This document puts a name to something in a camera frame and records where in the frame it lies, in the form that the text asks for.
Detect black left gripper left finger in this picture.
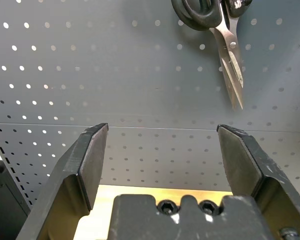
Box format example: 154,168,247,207
16,122,109,240

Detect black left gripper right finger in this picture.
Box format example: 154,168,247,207
216,124,300,240

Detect grey perforated pegboard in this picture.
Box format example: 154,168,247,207
0,0,300,208

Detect dark cabinet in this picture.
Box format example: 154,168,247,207
0,159,31,240

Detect black handled scissors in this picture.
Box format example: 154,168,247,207
171,0,253,111

